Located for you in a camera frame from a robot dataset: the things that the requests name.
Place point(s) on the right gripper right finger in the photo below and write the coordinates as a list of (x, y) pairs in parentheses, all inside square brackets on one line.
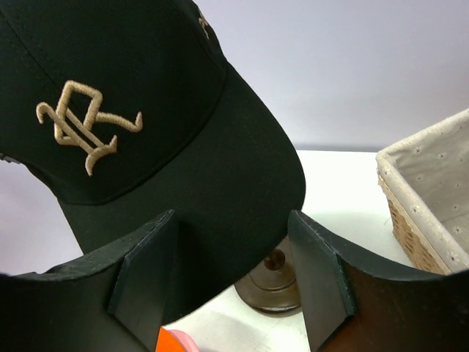
[(356, 300)]

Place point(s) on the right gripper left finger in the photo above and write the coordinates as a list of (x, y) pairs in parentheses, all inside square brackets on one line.
[(111, 299)]

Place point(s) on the orange bucket hat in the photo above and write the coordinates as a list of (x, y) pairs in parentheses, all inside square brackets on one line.
[(168, 342)]

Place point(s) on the black embroidered cap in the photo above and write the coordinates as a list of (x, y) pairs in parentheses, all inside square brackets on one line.
[(126, 109)]

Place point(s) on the wicker basket with liner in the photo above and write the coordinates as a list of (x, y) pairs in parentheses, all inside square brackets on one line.
[(424, 178)]

